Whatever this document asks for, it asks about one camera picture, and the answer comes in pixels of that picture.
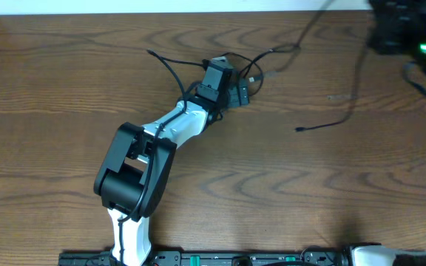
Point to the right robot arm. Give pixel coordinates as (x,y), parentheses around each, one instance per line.
(400,29)

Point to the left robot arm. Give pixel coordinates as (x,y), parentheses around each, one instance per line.
(133,176)

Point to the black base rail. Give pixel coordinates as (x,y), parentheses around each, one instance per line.
(312,256)

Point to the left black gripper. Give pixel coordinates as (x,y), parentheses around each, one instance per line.
(237,94)

